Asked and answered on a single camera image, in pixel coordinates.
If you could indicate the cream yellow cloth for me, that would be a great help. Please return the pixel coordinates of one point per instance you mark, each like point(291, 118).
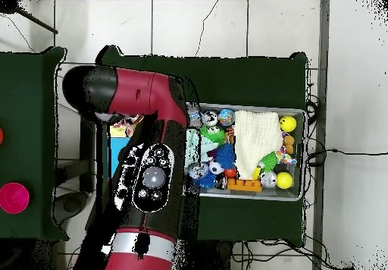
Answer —
point(254, 142)

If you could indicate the colourful polka dot cloth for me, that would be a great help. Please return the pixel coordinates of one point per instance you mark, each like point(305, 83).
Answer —
point(128, 124)

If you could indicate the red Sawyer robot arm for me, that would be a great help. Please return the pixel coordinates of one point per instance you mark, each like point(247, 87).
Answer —
point(145, 94)

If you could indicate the wooden box with three holes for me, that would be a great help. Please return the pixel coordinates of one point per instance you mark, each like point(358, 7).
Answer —
point(116, 155)

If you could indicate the clear mesh bin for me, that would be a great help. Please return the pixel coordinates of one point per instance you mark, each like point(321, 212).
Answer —
point(297, 191)

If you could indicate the green fuzzy toy with eyes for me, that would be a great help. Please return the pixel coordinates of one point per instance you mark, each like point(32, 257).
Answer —
point(213, 134)

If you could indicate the silver can with open top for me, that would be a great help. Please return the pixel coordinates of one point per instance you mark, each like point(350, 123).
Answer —
point(211, 118)

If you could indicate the small soccer ball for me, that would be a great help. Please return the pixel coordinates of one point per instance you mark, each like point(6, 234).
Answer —
point(216, 167)

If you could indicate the blue spiky ball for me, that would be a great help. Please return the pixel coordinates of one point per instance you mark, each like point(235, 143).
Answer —
point(206, 181)
point(227, 155)

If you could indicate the globe print ball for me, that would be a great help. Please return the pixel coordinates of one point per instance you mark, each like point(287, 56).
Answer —
point(227, 116)

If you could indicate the small red ball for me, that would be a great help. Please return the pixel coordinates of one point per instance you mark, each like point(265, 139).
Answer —
point(231, 172)

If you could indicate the orange toy brick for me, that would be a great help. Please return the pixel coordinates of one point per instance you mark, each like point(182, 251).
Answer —
point(244, 185)

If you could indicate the green spiky ball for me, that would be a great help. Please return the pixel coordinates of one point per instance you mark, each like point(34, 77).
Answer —
point(270, 161)

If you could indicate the orange plush toy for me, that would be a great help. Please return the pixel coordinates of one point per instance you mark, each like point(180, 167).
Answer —
point(288, 142)

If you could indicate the yellow smiley ball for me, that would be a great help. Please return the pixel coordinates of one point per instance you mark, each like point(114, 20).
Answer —
point(287, 124)

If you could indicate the plain yellow ball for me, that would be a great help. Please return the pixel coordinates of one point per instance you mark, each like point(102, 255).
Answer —
point(284, 180)

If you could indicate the side table with green cloth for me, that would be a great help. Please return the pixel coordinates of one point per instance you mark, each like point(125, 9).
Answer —
point(30, 130)

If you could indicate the pink disc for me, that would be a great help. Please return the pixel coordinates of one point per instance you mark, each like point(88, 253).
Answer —
point(13, 198)

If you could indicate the red disc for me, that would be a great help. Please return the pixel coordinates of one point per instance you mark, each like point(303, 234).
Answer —
point(1, 136)

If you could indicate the black tripod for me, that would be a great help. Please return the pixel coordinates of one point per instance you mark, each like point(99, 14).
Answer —
point(9, 6)

